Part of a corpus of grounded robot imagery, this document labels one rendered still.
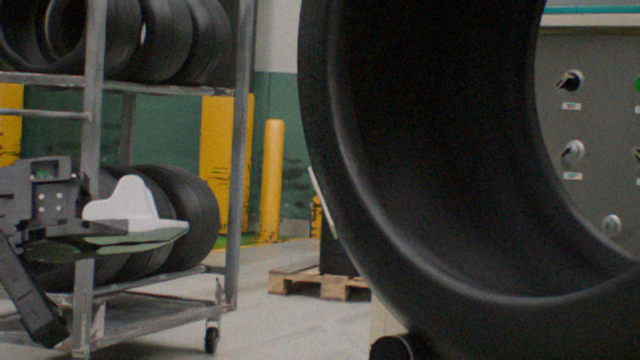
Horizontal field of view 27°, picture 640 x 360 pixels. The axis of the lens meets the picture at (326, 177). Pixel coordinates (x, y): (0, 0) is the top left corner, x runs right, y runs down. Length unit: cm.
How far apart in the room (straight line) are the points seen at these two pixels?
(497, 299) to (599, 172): 88
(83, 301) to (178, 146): 714
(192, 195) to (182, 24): 76
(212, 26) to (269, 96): 583
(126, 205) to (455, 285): 32
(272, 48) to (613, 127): 967
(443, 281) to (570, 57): 91
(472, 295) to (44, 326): 38
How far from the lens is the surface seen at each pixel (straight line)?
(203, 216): 568
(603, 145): 191
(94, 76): 480
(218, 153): 1112
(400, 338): 117
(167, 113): 1200
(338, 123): 116
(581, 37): 194
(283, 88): 1142
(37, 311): 119
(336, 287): 771
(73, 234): 118
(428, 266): 109
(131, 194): 120
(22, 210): 121
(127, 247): 123
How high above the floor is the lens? 112
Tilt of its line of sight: 3 degrees down
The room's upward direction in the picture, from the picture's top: 3 degrees clockwise
